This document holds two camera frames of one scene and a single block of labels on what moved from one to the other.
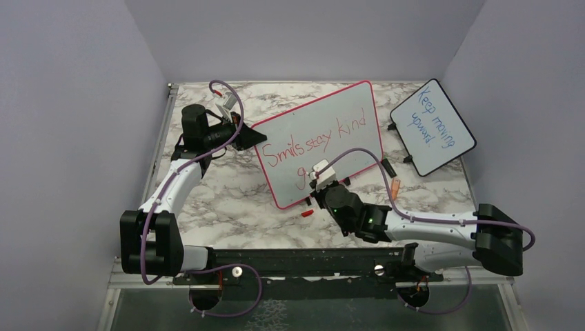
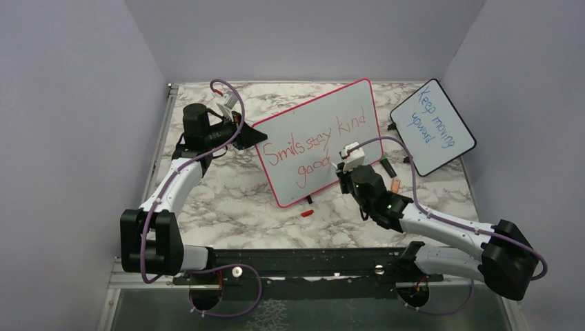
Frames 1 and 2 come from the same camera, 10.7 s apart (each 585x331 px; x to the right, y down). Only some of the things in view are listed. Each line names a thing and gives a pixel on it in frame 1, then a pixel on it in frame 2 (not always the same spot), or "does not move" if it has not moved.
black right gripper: [318, 193] to [343, 178]
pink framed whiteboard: [300, 141] does not move
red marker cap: [307, 213] does not move
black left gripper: [247, 138] does not move
